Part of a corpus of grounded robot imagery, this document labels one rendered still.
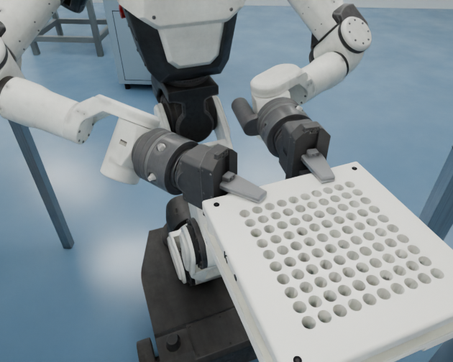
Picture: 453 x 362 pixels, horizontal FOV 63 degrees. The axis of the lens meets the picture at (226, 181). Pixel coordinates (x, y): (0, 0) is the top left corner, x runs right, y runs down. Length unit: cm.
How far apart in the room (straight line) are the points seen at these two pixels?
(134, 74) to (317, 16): 238
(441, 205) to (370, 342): 73
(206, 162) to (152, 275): 105
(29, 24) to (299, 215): 56
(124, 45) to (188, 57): 223
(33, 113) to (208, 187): 31
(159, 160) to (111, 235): 140
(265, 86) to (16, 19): 43
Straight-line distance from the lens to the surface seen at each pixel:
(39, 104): 65
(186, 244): 98
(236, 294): 45
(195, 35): 85
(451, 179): 103
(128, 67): 313
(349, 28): 87
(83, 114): 63
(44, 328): 170
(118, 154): 61
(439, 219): 111
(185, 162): 51
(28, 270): 191
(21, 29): 75
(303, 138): 55
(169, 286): 146
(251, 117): 67
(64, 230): 183
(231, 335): 132
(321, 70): 81
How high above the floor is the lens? 136
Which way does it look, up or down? 40 degrees down
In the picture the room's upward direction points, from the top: straight up
